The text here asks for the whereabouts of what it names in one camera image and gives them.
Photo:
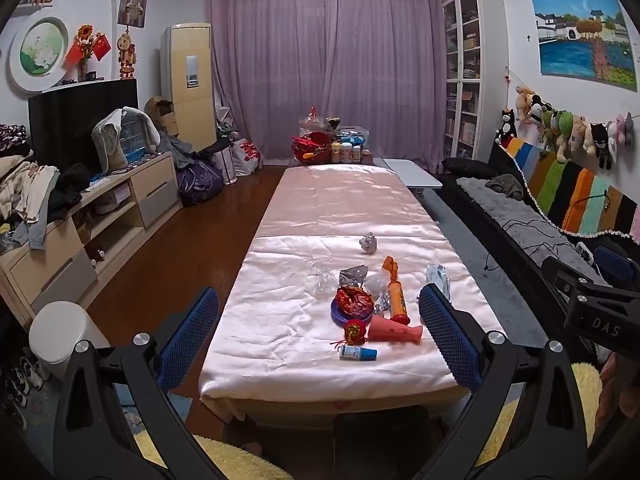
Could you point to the pink satin tablecloth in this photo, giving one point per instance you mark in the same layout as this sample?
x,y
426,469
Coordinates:
x,y
325,210

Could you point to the wall shelf with figurines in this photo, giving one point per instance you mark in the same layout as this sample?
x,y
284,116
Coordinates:
x,y
37,0

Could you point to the purple plastic lid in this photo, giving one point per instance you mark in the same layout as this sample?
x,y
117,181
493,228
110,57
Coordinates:
x,y
340,317

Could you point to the clear plastic wrapper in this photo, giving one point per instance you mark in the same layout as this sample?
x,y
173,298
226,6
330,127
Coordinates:
x,y
327,285
376,282

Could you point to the red tassel ornament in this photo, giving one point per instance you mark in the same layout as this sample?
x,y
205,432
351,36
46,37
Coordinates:
x,y
355,332

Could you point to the white power strip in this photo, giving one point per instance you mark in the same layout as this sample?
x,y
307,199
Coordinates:
x,y
584,251

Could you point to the white folding table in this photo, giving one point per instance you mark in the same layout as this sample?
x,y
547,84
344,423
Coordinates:
x,y
412,172

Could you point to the white blue wipes packet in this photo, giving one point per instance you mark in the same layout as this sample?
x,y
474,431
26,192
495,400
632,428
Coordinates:
x,y
437,277

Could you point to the white cylindrical bin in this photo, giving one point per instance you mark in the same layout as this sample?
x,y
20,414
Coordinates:
x,y
57,330

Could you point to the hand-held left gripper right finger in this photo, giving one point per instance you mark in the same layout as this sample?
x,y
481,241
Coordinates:
x,y
450,340

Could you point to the silver foil wrapper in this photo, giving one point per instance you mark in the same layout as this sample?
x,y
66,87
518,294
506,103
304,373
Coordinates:
x,y
352,276

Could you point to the row of plush toys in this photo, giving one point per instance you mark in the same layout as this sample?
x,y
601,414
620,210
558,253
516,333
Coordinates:
x,y
565,130

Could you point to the pile of sneakers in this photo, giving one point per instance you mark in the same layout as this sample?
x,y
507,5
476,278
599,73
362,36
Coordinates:
x,y
20,375

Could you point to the white glass bookcase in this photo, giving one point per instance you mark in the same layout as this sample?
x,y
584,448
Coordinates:
x,y
470,80

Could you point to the pile of clothes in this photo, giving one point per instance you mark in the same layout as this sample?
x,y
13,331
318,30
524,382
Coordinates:
x,y
30,185

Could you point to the red plastic basket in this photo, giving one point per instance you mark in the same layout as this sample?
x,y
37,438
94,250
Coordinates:
x,y
310,147

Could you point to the clear plastic bag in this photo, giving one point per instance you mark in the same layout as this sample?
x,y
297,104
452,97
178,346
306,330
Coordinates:
x,y
312,122

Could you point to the round lotus wall art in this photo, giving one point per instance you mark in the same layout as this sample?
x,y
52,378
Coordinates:
x,y
42,52

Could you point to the hanging gourd ornament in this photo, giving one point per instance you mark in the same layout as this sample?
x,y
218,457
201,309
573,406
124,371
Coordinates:
x,y
126,55

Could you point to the black television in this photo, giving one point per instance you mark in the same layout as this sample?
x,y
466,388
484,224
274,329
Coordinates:
x,y
65,120

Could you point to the small white blue bottle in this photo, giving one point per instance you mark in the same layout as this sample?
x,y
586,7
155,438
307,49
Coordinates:
x,y
357,353

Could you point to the cardboard boxes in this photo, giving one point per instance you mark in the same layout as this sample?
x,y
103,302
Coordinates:
x,y
162,112

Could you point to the black white cat plush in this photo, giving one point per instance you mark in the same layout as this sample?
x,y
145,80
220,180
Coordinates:
x,y
506,127

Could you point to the small silver candy wrapper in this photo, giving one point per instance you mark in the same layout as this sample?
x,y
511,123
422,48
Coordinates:
x,y
382,304

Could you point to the striped crochet blanket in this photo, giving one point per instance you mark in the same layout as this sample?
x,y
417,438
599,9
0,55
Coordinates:
x,y
545,175

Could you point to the blue white box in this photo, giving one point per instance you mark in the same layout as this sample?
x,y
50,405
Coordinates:
x,y
352,135

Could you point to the sunflower bouquet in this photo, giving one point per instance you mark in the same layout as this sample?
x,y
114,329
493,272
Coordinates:
x,y
86,34

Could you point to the person's right hand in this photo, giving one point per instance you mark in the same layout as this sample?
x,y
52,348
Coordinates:
x,y
607,390

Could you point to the red paper cone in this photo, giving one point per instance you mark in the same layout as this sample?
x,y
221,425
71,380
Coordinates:
x,y
395,332

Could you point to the grey fur mat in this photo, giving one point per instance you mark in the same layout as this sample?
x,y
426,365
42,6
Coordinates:
x,y
480,192

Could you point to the black pillow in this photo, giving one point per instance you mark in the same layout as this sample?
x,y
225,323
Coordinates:
x,y
465,165

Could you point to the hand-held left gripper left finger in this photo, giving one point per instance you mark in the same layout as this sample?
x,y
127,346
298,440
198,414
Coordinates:
x,y
192,340

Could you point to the black sofa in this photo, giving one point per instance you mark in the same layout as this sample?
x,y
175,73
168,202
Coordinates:
x,y
495,240

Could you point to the cream standing air conditioner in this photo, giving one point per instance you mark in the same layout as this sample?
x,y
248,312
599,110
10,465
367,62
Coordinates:
x,y
192,60

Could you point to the white red shopping bag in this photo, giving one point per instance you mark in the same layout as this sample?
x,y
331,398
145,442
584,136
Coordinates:
x,y
245,155

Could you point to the red flag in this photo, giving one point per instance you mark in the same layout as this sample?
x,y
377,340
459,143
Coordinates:
x,y
75,52
101,46

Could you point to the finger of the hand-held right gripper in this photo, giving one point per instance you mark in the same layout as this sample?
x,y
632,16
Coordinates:
x,y
560,280
615,267

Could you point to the beige TV cabinet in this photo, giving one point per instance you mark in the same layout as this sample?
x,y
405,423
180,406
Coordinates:
x,y
155,195

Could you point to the purple curtain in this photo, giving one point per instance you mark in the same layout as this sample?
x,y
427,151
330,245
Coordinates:
x,y
325,60

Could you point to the black waste bin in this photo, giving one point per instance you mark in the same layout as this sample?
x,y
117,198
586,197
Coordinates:
x,y
385,445

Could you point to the red wrapper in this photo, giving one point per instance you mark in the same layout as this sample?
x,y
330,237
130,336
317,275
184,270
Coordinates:
x,y
354,302

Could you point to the olive garment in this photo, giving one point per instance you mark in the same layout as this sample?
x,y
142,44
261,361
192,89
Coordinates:
x,y
505,185

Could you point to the landscape painting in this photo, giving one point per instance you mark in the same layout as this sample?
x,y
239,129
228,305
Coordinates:
x,y
575,50

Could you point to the purple bag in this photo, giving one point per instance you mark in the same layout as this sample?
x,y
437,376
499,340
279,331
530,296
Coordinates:
x,y
200,180

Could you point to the grey blue rug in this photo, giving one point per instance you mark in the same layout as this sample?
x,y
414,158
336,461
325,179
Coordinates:
x,y
465,250

